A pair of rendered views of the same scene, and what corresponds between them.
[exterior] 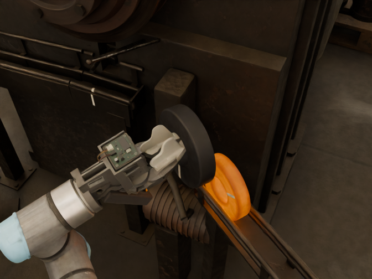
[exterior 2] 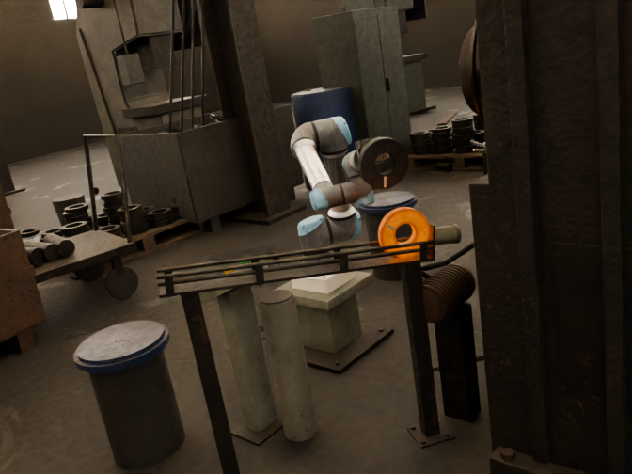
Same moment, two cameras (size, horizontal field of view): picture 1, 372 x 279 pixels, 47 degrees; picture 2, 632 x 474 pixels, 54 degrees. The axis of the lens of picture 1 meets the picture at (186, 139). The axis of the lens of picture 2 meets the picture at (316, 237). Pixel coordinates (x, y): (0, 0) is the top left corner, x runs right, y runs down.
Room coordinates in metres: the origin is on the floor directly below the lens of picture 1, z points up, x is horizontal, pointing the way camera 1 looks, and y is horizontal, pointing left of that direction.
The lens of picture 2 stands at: (0.88, -1.85, 1.28)
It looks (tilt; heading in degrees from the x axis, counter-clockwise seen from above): 17 degrees down; 108
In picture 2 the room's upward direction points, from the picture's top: 9 degrees counter-clockwise
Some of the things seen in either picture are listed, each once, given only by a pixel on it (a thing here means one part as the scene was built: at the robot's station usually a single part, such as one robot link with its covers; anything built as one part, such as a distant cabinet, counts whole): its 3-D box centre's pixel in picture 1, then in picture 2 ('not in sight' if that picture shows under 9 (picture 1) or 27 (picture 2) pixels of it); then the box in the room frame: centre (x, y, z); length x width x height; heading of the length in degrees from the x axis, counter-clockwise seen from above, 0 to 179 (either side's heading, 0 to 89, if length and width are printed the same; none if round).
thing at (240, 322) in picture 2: not in sight; (245, 349); (-0.04, -0.06, 0.31); 0.24 x 0.16 x 0.62; 65
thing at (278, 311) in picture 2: not in sight; (289, 366); (0.13, -0.09, 0.26); 0.12 x 0.12 x 0.52
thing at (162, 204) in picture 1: (185, 245); (450, 349); (0.66, 0.00, 0.27); 0.22 x 0.13 x 0.53; 65
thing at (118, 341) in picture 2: not in sight; (135, 393); (-0.42, -0.20, 0.21); 0.32 x 0.32 x 0.43
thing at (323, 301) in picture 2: not in sight; (323, 286); (0.07, 0.55, 0.28); 0.32 x 0.32 x 0.04; 66
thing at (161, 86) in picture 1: (176, 113); not in sight; (0.83, 0.03, 0.68); 0.11 x 0.08 x 0.24; 155
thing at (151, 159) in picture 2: not in sight; (213, 164); (-1.57, 3.05, 0.43); 1.23 x 0.93 x 0.87; 63
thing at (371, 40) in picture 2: not in sight; (367, 95); (-0.34, 4.03, 0.75); 0.70 x 0.48 x 1.50; 65
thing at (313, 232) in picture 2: not in sight; (313, 233); (0.07, 0.56, 0.52); 0.13 x 0.12 x 0.14; 28
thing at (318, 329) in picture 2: not in sight; (327, 317); (0.07, 0.55, 0.13); 0.40 x 0.40 x 0.26; 66
